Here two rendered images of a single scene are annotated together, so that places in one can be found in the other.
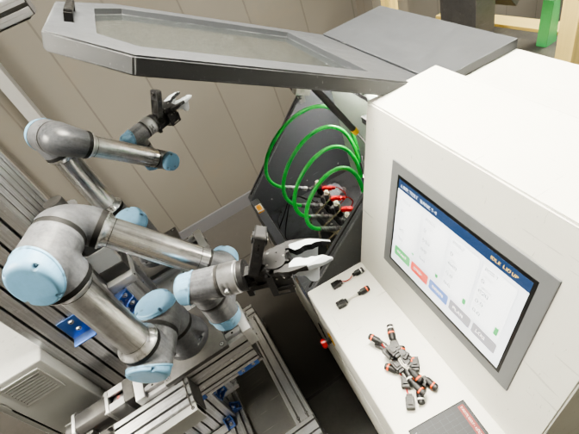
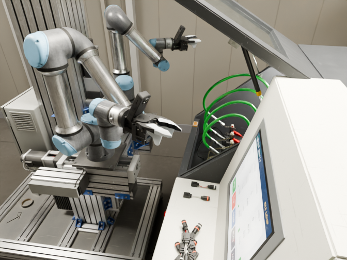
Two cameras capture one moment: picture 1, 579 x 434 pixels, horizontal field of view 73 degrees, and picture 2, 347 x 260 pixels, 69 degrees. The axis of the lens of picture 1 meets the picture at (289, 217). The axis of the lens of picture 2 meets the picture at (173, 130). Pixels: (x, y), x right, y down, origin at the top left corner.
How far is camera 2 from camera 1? 0.33 m
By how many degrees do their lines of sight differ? 18
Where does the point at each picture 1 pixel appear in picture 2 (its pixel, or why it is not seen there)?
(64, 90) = (152, 14)
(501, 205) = (288, 165)
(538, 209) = (302, 175)
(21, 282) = (29, 47)
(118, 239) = (89, 64)
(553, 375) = not seen: outside the picture
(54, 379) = (34, 125)
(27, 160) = not seen: hidden behind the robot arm
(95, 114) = (159, 34)
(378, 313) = (202, 215)
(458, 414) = not seen: outside the picture
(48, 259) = (45, 43)
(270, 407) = (125, 236)
